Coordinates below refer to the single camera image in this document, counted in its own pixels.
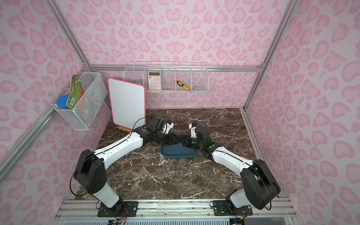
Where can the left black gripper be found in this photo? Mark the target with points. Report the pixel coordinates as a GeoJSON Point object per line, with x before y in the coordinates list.
{"type": "Point", "coordinates": [168, 139]}

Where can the white mesh wall basket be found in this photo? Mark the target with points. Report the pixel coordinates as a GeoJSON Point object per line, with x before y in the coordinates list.
{"type": "Point", "coordinates": [82, 115]}

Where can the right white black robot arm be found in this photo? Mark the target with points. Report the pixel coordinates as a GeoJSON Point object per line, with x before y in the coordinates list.
{"type": "Point", "coordinates": [259, 184]}

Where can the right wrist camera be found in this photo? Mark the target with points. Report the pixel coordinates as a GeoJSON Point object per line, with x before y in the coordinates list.
{"type": "Point", "coordinates": [192, 127]}

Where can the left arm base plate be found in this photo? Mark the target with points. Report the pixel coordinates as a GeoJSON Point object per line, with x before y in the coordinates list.
{"type": "Point", "coordinates": [121, 209]}

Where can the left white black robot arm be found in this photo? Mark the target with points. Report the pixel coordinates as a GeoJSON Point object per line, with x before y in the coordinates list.
{"type": "Point", "coordinates": [91, 168]}

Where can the row of table wing nuts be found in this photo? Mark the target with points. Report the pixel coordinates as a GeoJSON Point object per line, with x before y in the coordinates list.
{"type": "Point", "coordinates": [189, 173]}

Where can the green paper cards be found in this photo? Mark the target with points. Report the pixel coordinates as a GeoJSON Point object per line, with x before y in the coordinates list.
{"type": "Point", "coordinates": [76, 92]}

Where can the teal plastic storage box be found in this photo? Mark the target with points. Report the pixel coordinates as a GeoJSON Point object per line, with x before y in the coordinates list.
{"type": "Point", "coordinates": [178, 150]}

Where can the blue round lid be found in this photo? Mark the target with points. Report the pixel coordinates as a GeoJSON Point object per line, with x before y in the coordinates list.
{"type": "Point", "coordinates": [61, 102]}

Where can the white pink calculator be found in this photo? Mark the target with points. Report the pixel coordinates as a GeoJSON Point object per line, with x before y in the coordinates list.
{"type": "Point", "coordinates": [154, 80]}

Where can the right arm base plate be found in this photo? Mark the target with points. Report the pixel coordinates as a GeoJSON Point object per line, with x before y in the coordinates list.
{"type": "Point", "coordinates": [226, 208]}

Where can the white wire wall shelf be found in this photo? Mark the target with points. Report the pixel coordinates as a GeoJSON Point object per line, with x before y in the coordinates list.
{"type": "Point", "coordinates": [195, 78]}

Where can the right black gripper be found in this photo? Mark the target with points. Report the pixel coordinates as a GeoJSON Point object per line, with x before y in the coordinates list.
{"type": "Point", "coordinates": [190, 141]}

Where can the pink framed whiteboard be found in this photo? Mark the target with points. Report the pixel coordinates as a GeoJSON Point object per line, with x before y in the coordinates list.
{"type": "Point", "coordinates": [127, 103]}

